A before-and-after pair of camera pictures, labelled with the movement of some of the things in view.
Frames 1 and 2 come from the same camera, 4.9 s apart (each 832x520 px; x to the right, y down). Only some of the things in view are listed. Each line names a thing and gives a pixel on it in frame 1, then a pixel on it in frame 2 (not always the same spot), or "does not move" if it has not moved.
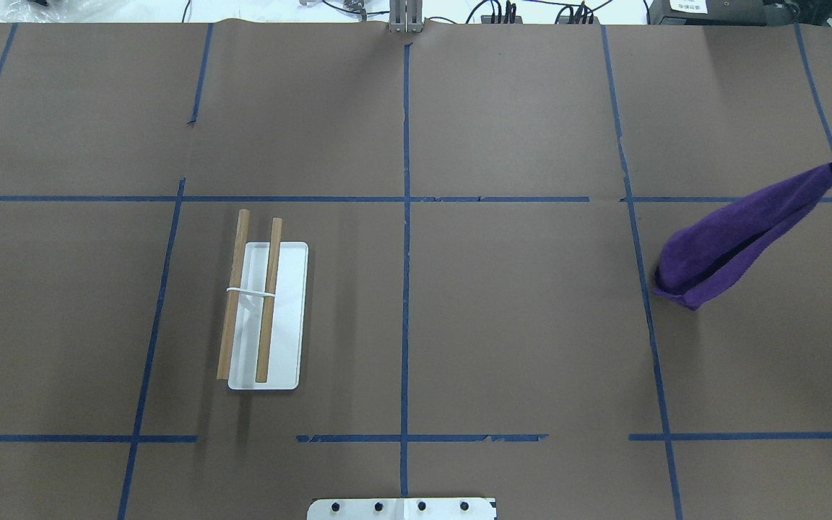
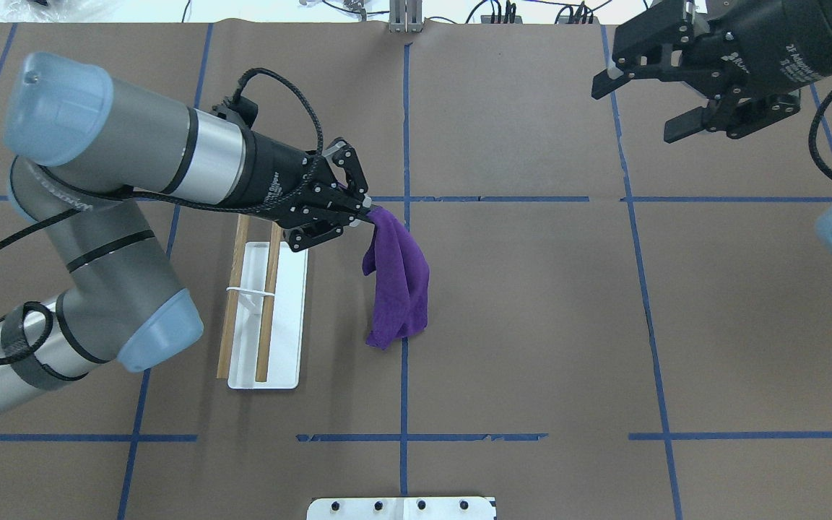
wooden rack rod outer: x=232 y=300 does not move
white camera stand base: x=402 y=508 does not move
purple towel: x=707 y=255 to x=401 y=280
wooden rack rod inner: x=269 y=300 does not move
